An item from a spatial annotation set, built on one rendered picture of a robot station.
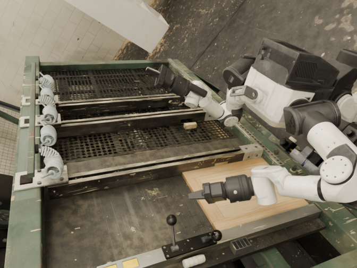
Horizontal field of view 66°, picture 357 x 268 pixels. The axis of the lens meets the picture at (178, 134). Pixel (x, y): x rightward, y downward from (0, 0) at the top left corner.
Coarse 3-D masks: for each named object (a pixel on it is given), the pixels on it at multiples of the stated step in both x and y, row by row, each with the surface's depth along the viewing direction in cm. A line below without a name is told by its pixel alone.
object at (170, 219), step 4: (168, 216) 95; (172, 216) 94; (168, 220) 94; (172, 220) 94; (176, 220) 95; (168, 224) 94; (172, 224) 94; (172, 228) 95; (172, 232) 95; (172, 236) 96; (172, 240) 96; (172, 248) 95; (176, 248) 96
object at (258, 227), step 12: (312, 204) 124; (276, 216) 116; (288, 216) 116; (300, 216) 117; (312, 216) 121; (228, 228) 108; (240, 228) 108; (252, 228) 109; (264, 228) 110; (276, 228) 113; (228, 240) 103; (156, 252) 96; (192, 252) 98; (204, 252) 101; (108, 264) 90; (120, 264) 90; (144, 264) 91; (156, 264) 93; (168, 264) 96
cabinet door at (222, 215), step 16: (256, 160) 151; (192, 176) 134; (208, 176) 136; (224, 176) 137; (208, 208) 118; (224, 208) 119; (240, 208) 120; (256, 208) 121; (272, 208) 122; (288, 208) 123; (224, 224) 112
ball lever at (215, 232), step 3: (213, 231) 92; (216, 231) 91; (219, 231) 92; (213, 234) 91; (216, 234) 91; (219, 234) 91; (201, 237) 101; (204, 237) 101; (207, 237) 98; (210, 237) 95; (213, 237) 91; (216, 237) 90; (219, 237) 91; (204, 240) 100; (207, 240) 100; (216, 240) 91; (219, 240) 91
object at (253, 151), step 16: (256, 144) 154; (160, 160) 133; (176, 160) 135; (192, 160) 136; (208, 160) 139; (224, 160) 143; (240, 160) 148; (16, 176) 109; (64, 176) 112; (80, 176) 118; (96, 176) 119; (112, 176) 120; (128, 176) 124; (144, 176) 128; (160, 176) 132; (64, 192) 115; (80, 192) 118
